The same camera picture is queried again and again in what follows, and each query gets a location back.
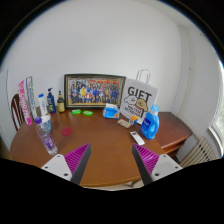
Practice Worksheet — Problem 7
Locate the white blue-capped lotion bottle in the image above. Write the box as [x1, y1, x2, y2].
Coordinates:
[37, 93, 50, 117]

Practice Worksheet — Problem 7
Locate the white paper gift bag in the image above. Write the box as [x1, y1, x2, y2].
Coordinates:
[119, 68, 160, 125]

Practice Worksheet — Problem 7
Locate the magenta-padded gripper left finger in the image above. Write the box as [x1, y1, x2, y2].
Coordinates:
[40, 143, 92, 186]

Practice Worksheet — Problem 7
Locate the white remote control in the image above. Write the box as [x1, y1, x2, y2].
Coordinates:
[129, 130, 146, 146]

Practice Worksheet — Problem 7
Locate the blue detergent bottle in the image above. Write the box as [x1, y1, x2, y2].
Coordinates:
[139, 104, 161, 140]

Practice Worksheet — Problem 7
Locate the small orange box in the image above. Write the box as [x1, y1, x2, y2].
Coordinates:
[128, 115, 139, 126]

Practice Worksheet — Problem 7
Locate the flat round red coaster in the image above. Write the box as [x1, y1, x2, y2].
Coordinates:
[60, 126, 74, 137]

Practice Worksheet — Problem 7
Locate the pink shuttlecock tube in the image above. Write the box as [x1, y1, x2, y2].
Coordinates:
[17, 79, 33, 126]

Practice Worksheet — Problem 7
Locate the brown wooden side table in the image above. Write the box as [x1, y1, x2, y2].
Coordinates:
[154, 111, 194, 158]

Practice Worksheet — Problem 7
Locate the dark blue pump bottle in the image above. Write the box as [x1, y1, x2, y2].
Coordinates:
[46, 87, 57, 114]

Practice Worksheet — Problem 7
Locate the white radiator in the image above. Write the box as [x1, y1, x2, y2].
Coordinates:
[179, 136, 217, 168]

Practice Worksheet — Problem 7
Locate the clear purple-capped water bottle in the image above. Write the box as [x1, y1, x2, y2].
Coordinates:
[34, 116, 59, 157]

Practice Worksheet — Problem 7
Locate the small snack packet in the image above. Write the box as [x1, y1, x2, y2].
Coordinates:
[116, 118, 132, 129]

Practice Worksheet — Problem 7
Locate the amber black-capped bottle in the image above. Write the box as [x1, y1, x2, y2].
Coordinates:
[56, 90, 66, 114]

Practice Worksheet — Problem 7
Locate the brown wooden chair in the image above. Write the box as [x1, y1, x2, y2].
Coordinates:
[10, 93, 26, 132]

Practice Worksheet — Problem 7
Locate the framed group photo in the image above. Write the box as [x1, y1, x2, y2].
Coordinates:
[63, 73, 127, 110]

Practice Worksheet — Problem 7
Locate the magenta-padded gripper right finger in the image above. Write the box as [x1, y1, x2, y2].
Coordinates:
[131, 142, 184, 186]

